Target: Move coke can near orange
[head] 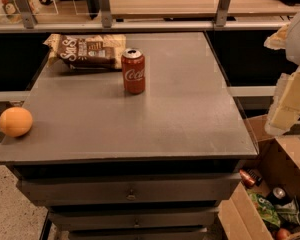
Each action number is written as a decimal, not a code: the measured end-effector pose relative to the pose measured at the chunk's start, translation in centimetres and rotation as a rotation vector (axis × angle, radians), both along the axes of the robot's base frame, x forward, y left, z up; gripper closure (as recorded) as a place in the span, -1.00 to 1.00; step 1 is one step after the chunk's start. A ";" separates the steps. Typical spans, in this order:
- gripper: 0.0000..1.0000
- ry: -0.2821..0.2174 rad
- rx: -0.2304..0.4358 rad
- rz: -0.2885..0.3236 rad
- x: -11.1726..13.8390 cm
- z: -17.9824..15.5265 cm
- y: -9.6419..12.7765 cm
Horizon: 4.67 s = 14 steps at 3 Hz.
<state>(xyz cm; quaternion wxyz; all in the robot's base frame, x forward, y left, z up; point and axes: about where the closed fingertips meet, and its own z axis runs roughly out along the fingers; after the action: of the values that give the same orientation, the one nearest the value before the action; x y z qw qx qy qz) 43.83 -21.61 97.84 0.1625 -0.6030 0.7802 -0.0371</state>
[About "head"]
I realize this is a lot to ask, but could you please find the brown can in box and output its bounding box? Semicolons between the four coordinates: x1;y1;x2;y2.
239;169;256;188

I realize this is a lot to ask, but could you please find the brass drawer knob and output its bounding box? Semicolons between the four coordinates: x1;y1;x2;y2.
134;220;140;228
126;189;136;201

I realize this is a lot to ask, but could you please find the green snack bag in box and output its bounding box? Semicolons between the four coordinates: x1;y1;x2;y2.
247;190;281;231

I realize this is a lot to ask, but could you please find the orange fruit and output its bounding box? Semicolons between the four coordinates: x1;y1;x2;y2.
0;107;33;137

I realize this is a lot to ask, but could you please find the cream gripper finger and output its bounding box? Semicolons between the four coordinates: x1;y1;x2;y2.
265;67;300;136
264;24;289;50

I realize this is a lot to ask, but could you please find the red coke can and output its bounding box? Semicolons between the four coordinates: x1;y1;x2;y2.
121;48;145;94

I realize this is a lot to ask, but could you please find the wooden shelf with rail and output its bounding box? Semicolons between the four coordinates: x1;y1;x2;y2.
0;0;300;32

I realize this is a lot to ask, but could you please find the brass top drawer knob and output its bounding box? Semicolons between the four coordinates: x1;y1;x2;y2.
126;189;136;201

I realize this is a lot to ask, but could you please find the brown chip bag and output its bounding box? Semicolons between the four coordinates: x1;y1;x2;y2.
44;34;126;70

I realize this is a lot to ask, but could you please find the red apple in box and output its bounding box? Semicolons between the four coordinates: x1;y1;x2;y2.
275;228;291;240

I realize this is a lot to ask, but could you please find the cardboard box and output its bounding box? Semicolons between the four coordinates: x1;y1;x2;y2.
219;115;300;240

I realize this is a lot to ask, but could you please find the dark can in box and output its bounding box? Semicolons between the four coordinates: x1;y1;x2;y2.
267;187;289;205

